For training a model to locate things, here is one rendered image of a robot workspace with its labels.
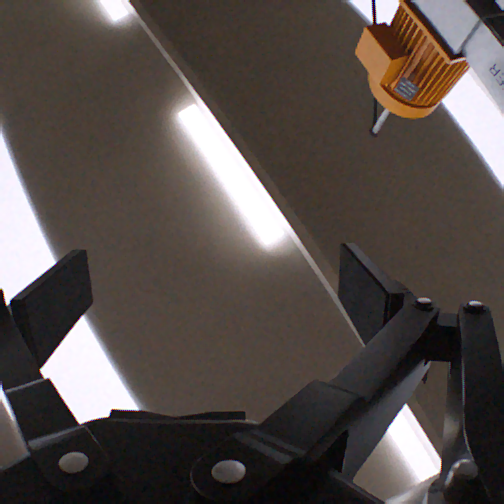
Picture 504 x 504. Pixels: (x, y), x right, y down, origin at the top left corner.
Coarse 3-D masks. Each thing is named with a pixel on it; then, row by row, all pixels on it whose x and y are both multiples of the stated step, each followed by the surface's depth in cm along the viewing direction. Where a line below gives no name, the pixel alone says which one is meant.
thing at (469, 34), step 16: (416, 0) 72; (432, 0) 68; (448, 0) 64; (464, 0) 60; (480, 0) 60; (432, 16) 71; (448, 16) 66; (464, 16) 62; (480, 16) 59; (496, 16) 60; (448, 32) 69; (464, 32) 65; (480, 32) 62; (496, 32) 59; (464, 48) 69; (480, 48) 65; (496, 48) 61; (480, 64) 67; (496, 64) 63; (496, 80) 65; (496, 96) 68
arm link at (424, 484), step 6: (438, 474) 40; (426, 480) 40; (432, 480) 39; (414, 486) 40; (420, 486) 39; (426, 486) 38; (402, 492) 40; (408, 492) 39; (414, 492) 38; (420, 492) 37; (390, 498) 40; (396, 498) 39; (402, 498) 38; (408, 498) 37; (414, 498) 37; (420, 498) 36
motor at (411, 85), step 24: (408, 0) 75; (384, 24) 89; (408, 24) 81; (360, 48) 96; (384, 48) 87; (408, 48) 86; (432, 48) 82; (384, 72) 92; (408, 72) 95; (432, 72) 89; (456, 72) 86; (384, 96) 108; (408, 96) 96; (432, 96) 98
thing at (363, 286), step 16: (352, 256) 18; (368, 256) 18; (352, 272) 18; (368, 272) 16; (352, 288) 18; (368, 288) 16; (384, 288) 14; (352, 304) 18; (368, 304) 16; (384, 304) 14; (400, 304) 14; (352, 320) 18; (368, 320) 16; (384, 320) 14; (368, 336) 16
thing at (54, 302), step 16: (64, 256) 19; (80, 256) 19; (48, 272) 16; (64, 272) 17; (80, 272) 19; (32, 288) 14; (48, 288) 15; (64, 288) 17; (80, 288) 19; (16, 304) 13; (32, 304) 14; (48, 304) 15; (64, 304) 17; (80, 304) 19; (16, 320) 14; (32, 320) 14; (48, 320) 15; (64, 320) 17; (32, 336) 14; (48, 336) 15; (64, 336) 17; (32, 352) 14; (48, 352) 15
